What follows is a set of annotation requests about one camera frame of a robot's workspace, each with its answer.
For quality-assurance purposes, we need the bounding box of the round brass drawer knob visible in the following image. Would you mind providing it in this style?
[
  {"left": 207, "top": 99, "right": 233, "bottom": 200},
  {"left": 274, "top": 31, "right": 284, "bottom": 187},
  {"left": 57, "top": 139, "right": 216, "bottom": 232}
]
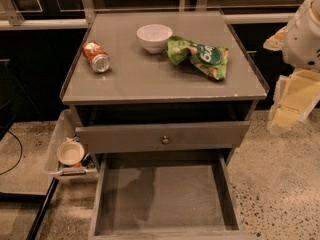
[{"left": 162, "top": 136, "right": 170, "bottom": 145}]

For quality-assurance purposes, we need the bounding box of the black floor frame bar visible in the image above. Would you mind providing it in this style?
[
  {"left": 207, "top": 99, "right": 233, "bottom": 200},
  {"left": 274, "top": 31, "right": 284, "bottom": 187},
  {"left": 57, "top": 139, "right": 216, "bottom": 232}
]
[{"left": 0, "top": 178, "right": 59, "bottom": 240}]

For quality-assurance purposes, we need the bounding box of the upper grey drawer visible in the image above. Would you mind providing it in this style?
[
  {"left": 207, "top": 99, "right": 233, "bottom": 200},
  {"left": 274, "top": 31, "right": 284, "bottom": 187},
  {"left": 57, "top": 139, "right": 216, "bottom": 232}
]
[{"left": 76, "top": 121, "right": 249, "bottom": 153}]

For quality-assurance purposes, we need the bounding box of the metal railing frame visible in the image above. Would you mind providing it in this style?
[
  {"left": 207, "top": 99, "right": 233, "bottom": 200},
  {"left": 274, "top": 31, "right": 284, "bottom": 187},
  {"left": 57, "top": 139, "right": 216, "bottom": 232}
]
[{"left": 0, "top": 0, "right": 305, "bottom": 26}]

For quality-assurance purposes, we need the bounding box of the orange soda can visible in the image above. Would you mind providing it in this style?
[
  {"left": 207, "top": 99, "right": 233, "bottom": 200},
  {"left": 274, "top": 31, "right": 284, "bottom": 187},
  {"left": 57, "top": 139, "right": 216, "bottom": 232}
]
[{"left": 82, "top": 42, "right": 111, "bottom": 73}]

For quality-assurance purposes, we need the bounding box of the grey wooden drawer cabinet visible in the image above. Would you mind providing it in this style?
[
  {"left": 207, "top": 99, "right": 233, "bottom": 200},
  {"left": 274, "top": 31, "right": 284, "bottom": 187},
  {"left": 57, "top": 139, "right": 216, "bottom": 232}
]
[{"left": 59, "top": 10, "right": 270, "bottom": 167}]

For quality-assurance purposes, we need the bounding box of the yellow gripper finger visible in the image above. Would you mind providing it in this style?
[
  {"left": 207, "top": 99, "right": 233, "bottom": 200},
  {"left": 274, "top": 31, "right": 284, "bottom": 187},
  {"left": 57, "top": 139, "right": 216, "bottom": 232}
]
[
  {"left": 263, "top": 27, "right": 286, "bottom": 51},
  {"left": 269, "top": 69, "right": 320, "bottom": 130}
]

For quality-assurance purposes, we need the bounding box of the black cable on floor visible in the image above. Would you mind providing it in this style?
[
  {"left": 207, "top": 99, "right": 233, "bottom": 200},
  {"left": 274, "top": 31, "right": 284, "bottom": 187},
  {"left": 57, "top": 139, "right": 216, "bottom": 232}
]
[{"left": 0, "top": 125, "right": 24, "bottom": 177}]

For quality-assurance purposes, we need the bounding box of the green rice chip bag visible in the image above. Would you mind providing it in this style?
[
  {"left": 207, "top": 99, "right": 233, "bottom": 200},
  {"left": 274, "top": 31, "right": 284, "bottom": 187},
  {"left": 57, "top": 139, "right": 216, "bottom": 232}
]
[{"left": 167, "top": 36, "right": 229, "bottom": 81}]

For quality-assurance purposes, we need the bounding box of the open middle grey drawer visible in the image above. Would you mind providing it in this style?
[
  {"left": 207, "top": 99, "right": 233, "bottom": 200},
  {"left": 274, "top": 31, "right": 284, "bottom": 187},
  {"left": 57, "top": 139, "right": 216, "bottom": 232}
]
[{"left": 88, "top": 151, "right": 257, "bottom": 240}]

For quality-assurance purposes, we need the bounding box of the clear plastic storage bin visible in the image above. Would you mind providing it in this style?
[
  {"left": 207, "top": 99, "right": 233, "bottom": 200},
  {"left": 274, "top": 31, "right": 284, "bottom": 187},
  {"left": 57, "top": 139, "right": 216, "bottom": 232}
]
[{"left": 44, "top": 109, "right": 99, "bottom": 184}]

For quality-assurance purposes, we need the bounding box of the small white bowl in bin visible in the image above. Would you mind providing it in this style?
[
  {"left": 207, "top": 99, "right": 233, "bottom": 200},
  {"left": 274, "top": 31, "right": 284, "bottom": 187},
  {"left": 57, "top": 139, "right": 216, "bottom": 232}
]
[{"left": 57, "top": 141, "right": 85, "bottom": 166}]

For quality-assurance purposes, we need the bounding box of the white ceramic bowl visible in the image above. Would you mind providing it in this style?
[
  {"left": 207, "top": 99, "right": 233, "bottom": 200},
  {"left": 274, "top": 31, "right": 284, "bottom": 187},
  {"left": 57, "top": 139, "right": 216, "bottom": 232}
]
[{"left": 137, "top": 24, "right": 173, "bottom": 54}]

